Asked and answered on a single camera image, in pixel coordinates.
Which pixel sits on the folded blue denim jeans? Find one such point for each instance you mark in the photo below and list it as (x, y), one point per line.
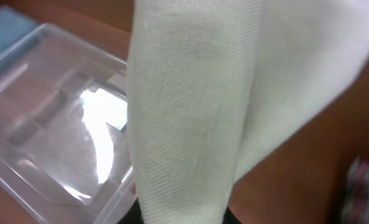
(13, 26)

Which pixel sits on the clear plastic storage bin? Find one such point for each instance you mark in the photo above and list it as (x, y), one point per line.
(63, 116)

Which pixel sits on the red navy plaid shirt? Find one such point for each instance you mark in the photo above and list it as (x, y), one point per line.
(355, 208)

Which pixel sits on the cream cloth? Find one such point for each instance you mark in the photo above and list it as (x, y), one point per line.
(214, 87)

